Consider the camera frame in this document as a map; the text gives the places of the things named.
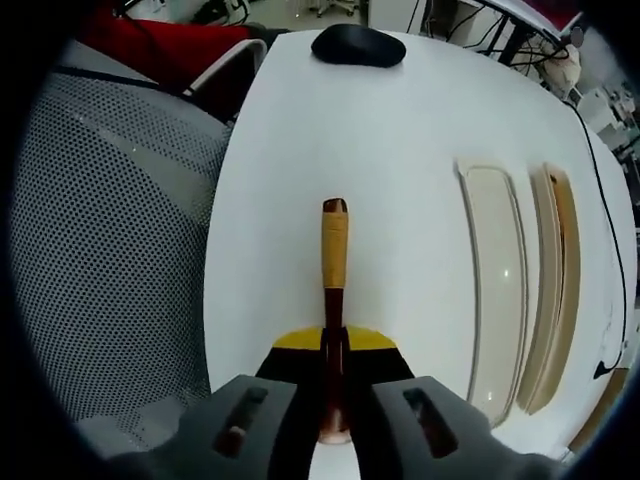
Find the white office chair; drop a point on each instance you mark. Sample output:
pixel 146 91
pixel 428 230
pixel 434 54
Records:
pixel 225 62

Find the wooden spoon utensil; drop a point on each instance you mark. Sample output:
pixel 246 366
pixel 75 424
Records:
pixel 335 240

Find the beige cutlery case lid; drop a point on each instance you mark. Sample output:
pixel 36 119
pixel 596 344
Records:
pixel 495 280

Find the white office desk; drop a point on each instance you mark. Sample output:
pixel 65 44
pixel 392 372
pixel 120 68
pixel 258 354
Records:
pixel 450 22

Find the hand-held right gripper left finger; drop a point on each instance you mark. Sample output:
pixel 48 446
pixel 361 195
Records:
pixel 295 390

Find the grey mesh office chair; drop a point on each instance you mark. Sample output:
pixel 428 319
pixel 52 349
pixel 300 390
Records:
pixel 100 225

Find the black computer mouse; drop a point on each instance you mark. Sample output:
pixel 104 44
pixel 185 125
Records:
pixel 357 47

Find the white cabinet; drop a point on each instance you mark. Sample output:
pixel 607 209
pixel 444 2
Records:
pixel 597 112

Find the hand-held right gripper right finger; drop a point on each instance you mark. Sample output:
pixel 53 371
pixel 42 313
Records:
pixel 380 390

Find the beige cutlery case base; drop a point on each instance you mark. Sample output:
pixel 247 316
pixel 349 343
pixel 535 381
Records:
pixel 542 250

